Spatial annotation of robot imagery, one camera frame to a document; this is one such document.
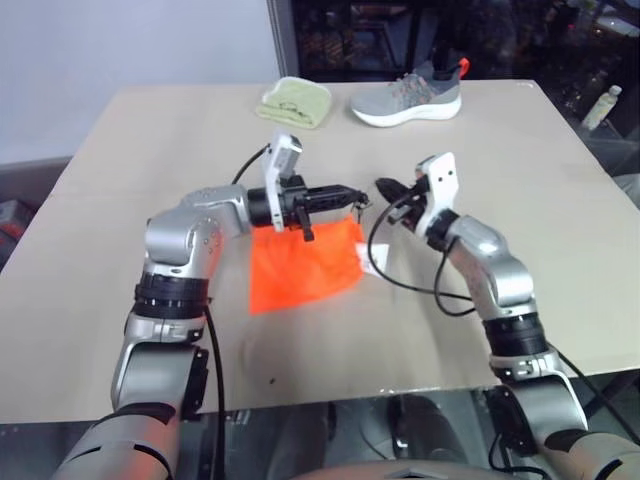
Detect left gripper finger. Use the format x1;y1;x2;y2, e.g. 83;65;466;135
304;196;371;212
304;183;366;200

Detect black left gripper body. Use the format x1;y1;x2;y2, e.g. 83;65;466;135
278;174;316;244

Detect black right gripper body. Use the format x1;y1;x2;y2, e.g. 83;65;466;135
388;174;433;232

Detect orange cloth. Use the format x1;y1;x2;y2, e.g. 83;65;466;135
247;216;365;316

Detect grey knit sneaker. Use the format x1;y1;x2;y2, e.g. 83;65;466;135
349;56;472;128

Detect green folded towel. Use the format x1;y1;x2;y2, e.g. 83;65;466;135
255;75;333;131

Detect black background shelf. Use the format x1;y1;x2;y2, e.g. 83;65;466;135
293;0;444;84

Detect clear plastic bottle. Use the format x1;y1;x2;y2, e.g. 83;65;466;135
579;84;624;130

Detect dark rounded shape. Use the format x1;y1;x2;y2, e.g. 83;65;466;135
383;393;472;462

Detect grey robot torso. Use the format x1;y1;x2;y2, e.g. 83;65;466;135
317;456;504;480

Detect red and grey box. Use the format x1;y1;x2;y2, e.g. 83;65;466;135
0;198;40;242

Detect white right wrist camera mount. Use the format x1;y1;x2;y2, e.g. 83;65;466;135
414;151;461;237

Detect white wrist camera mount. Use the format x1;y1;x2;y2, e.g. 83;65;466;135
261;130;305;233
414;151;461;237

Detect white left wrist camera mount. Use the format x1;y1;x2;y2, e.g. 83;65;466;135
261;130;305;233

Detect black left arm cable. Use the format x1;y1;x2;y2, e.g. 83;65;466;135
201;143;275;480

